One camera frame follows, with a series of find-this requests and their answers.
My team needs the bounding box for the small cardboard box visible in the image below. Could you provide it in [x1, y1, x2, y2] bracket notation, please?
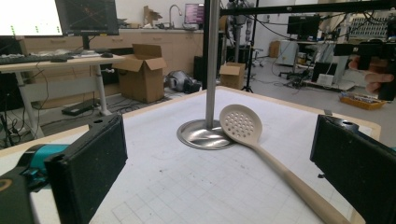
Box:
[219, 62, 247, 91]

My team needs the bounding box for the dark computer monitor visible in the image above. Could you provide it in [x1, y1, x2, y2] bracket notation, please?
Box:
[55, 0, 120, 50]

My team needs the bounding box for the beige slotted spoon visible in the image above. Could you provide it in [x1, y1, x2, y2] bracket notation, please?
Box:
[219, 104, 354, 224]

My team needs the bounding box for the flat black device on floor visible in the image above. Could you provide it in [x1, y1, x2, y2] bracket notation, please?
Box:
[61, 98, 101, 117]

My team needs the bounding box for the black keyboard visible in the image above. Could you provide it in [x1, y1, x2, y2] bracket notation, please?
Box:
[0, 54, 75, 66]

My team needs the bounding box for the bright white monitor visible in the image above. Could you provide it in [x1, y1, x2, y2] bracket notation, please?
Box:
[0, 0, 64, 37]

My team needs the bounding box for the curved metal faucet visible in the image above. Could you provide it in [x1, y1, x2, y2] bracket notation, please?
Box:
[168, 4, 184, 29]

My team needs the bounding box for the purple-screen monitor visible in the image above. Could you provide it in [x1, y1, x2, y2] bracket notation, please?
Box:
[184, 3, 205, 26]

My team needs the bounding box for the yellow tray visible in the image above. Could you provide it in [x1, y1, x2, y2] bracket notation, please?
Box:
[338, 92, 388, 111]

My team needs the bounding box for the grey helmet-like device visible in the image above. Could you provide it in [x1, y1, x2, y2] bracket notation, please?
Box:
[164, 70, 203, 94]

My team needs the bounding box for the black monitor on bench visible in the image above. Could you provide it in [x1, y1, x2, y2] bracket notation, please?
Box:
[286, 14, 321, 40]

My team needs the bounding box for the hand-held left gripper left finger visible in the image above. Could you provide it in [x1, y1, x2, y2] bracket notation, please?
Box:
[44, 112, 129, 224]

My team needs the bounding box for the large open cardboard box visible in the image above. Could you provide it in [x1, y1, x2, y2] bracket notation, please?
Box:
[112, 43, 168, 105]

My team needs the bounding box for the white grid mat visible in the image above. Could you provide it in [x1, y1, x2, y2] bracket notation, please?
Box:
[0, 88, 375, 224]

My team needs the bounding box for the metal stand pole with base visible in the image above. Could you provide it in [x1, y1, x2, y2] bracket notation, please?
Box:
[176, 0, 237, 151]

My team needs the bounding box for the light wooden desk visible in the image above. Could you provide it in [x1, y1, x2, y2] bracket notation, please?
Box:
[0, 54, 125, 139]

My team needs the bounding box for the black metal frame beam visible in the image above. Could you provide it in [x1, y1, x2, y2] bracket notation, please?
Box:
[219, 0, 396, 17]

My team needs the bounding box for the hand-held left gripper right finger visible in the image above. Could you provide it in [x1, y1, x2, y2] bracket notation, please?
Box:
[309, 114, 396, 224]

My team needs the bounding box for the black tripod stand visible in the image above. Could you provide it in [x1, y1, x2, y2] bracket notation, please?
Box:
[241, 0, 260, 93]

